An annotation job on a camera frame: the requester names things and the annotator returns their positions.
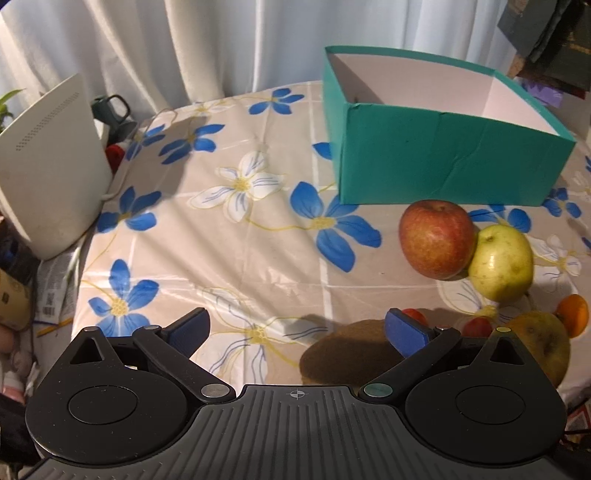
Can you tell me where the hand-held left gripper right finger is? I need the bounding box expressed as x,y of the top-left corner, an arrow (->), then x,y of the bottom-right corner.
360,308 -> 529,402

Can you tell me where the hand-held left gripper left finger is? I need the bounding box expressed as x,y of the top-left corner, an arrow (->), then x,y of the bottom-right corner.
60,308 -> 236,402

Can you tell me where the brown kiwi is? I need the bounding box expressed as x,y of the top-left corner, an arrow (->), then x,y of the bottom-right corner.
299,319 -> 404,386

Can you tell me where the yellow-green apple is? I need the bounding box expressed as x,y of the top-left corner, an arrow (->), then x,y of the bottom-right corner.
468,224 -> 535,302

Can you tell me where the green and red apple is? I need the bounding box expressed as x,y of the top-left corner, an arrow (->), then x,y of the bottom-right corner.
505,311 -> 572,389

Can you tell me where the green cardboard box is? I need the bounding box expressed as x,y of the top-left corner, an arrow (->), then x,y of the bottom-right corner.
322,45 -> 577,206

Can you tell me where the blue floral tablecloth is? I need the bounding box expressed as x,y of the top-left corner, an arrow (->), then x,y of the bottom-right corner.
69,80 -> 591,407

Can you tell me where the printed paper packet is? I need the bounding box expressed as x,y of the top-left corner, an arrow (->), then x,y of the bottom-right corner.
37,251 -> 81,324

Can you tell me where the orange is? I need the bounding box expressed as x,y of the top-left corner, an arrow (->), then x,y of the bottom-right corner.
556,294 -> 590,339

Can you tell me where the yellow packet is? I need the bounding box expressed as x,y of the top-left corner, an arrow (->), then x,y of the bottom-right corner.
0,270 -> 35,330

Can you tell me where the small red object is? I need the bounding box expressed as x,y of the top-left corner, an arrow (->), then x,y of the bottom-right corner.
105,143 -> 128,172

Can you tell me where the white plastic appliance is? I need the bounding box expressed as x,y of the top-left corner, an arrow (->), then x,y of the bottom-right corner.
0,74 -> 115,261

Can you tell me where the dark green mug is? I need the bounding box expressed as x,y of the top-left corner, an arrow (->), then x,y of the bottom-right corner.
91,95 -> 136,140

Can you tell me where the white curtain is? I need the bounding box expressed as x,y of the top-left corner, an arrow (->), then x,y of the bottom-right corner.
0,0 -> 513,139

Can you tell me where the green plant leaf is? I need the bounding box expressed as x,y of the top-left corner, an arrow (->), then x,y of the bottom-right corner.
0,89 -> 26,125

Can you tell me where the dark green hanging bag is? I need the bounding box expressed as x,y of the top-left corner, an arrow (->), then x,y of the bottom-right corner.
498,0 -> 591,90

